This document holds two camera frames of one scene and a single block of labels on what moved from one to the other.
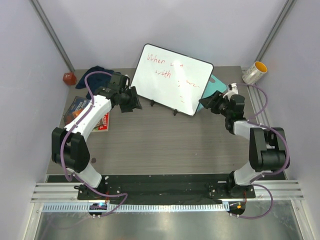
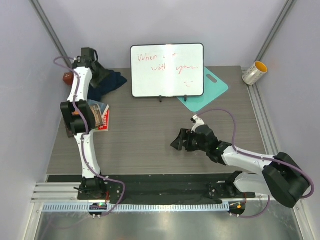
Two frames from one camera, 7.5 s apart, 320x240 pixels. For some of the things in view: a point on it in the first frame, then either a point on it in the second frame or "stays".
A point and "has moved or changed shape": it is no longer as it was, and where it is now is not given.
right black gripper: (209, 101) to (183, 135)
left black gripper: (134, 103) to (103, 75)
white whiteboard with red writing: (174, 77) has moved or changed shape
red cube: (69, 78) stays
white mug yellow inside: (251, 75) stays
